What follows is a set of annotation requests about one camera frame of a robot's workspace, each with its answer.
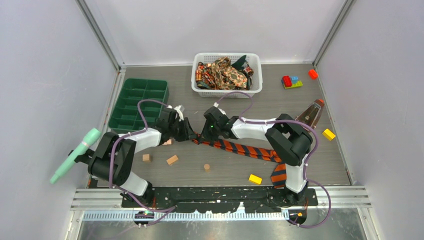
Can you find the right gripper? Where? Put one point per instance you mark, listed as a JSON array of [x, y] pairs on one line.
[[205, 137]]

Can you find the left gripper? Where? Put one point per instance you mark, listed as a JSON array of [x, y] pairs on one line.
[[188, 133]]

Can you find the white plastic basket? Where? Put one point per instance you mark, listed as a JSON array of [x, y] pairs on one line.
[[209, 57]]

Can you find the orange navy striped tie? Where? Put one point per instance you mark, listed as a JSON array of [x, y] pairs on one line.
[[279, 175]]

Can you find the brown wooden metronome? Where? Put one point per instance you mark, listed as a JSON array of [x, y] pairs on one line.
[[311, 115]]

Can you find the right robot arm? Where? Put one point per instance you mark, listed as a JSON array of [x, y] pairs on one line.
[[281, 140]]

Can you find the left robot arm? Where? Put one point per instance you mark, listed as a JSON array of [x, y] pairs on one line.
[[113, 158]]

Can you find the wooden cylinder peg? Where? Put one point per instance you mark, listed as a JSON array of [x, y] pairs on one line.
[[168, 142]]

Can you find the small wooden block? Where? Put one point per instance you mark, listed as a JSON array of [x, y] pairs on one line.
[[172, 160]]

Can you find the small wooden cube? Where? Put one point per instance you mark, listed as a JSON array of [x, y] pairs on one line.
[[146, 158]]

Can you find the green compartment tray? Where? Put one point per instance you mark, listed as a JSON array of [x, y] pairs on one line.
[[138, 94]]

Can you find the floral patterned tie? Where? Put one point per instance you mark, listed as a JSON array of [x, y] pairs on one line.
[[220, 75]]

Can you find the dark green tie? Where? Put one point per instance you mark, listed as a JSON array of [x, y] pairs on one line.
[[239, 64]]

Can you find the yellow toy brick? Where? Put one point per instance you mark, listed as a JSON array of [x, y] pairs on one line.
[[328, 134], [255, 179]]

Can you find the mint green microphone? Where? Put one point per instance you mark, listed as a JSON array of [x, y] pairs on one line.
[[88, 140]]

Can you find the stacked lego bricks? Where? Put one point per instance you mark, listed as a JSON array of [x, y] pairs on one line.
[[290, 82]]

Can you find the red toy brick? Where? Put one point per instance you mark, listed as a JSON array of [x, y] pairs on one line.
[[313, 74]]

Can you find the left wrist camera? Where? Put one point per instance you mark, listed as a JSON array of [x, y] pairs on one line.
[[179, 109]]

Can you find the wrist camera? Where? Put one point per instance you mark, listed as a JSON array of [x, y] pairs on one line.
[[179, 109], [216, 105]]

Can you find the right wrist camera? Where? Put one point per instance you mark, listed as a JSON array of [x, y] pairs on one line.
[[216, 105]]

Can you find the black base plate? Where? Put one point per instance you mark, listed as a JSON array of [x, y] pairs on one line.
[[221, 199]]

